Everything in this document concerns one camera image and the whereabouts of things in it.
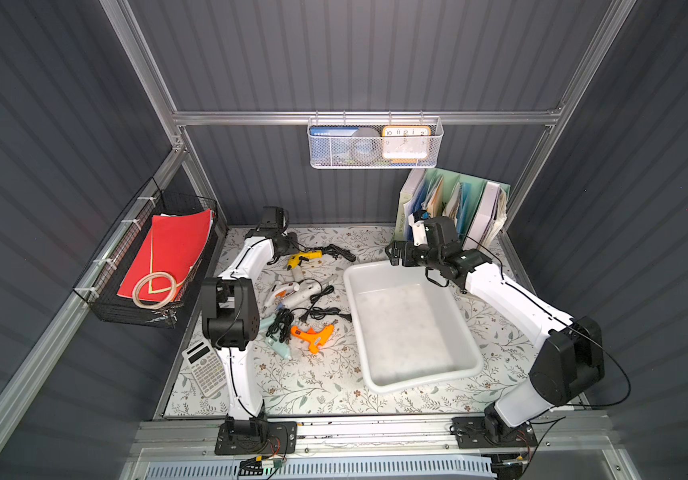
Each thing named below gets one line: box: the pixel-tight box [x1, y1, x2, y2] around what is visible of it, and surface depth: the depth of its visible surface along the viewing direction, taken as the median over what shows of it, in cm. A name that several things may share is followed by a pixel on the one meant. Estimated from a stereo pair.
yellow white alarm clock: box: [382, 126, 432, 163], surface depth 90 cm
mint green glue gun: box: [259, 314, 291, 360], surface depth 89 cm
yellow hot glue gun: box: [286, 250, 323, 271], surface depth 109 cm
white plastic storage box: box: [344, 262, 484, 393], surface depth 91 cm
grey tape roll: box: [350, 127, 381, 163], surface depth 90 cm
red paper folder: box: [117, 209, 213, 301], surface depth 75 cm
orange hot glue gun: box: [290, 324, 335, 354], surface depth 91 cm
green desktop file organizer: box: [394, 168, 511, 249], surface depth 96 cm
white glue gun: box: [262, 281, 321, 315], surface depth 100 cm
